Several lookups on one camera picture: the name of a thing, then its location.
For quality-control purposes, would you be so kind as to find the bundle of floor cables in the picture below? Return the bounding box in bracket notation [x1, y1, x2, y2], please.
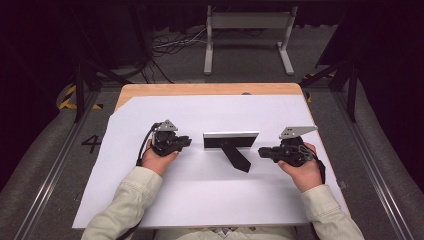
[146, 28, 209, 84]

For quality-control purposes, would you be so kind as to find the white metal stand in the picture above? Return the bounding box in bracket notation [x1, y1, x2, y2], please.
[203, 4, 299, 76]

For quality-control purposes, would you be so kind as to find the person's torso clothing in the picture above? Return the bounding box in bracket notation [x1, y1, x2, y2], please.
[154, 225, 298, 240]

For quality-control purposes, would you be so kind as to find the silver picture frame black back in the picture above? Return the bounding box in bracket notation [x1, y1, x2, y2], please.
[202, 130, 260, 174]

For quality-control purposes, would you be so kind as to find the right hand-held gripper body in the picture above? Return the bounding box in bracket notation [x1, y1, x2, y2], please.
[270, 125, 319, 168]

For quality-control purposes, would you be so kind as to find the hand-held gripper cable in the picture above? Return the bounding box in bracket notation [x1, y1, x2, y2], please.
[312, 153, 327, 185]
[135, 122, 162, 167]

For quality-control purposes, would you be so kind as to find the person's right hand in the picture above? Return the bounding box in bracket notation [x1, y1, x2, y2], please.
[277, 142, 324, 194]

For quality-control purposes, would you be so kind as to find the person's left hand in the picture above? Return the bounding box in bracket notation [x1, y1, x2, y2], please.
[141, 139, 181, 177]

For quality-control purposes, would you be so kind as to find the metal floor rail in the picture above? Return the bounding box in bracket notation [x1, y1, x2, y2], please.
[332, 89, 416, 240]
[13, 89, 102, 240]

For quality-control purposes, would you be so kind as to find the black metal stand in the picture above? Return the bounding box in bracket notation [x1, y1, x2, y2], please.
[299, 9, 361, 124]
[68, 4, 154, 123]

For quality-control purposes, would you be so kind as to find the right hand-held gripper cable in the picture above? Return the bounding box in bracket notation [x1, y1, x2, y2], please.
[312, 153, 327, 185]

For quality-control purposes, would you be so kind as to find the left hand-held gripper cable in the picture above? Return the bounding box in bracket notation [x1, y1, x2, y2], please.
[135, 122, 162, 167]

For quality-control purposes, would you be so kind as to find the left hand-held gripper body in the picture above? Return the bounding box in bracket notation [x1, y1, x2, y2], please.
[151, 119, 188, 158]

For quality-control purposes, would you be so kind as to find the white paper sheet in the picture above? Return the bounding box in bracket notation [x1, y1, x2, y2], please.
[72, 94, 350, 230]

